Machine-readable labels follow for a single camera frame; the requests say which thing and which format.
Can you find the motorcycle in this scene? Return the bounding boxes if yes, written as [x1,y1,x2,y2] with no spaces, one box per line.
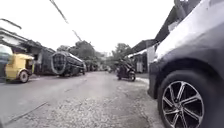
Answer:
[115,59,137,82]

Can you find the distant trees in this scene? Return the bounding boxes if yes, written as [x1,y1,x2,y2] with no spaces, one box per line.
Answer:
[56,39,133,64]

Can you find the low roofed shelter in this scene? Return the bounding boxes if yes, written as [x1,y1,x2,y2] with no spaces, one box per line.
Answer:
[128,39,158,74]

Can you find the grey asphalt road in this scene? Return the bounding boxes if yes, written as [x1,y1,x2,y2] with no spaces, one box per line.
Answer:
[0,70,164,128]

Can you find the low shed building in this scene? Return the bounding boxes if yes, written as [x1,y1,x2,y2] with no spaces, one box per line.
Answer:
[0,27,57,76]

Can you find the building with dark roof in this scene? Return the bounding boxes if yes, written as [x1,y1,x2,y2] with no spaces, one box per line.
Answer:
[154,0,203,43]

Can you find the dark SUV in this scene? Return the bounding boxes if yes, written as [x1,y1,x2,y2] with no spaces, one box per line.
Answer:
[147,0,224,128]

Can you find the yellow vehicle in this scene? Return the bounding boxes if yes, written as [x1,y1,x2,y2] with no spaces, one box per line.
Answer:
[0,44,35,84]

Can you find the overhead wires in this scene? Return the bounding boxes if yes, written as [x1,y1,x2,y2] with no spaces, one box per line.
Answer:
[49,0,83,42]

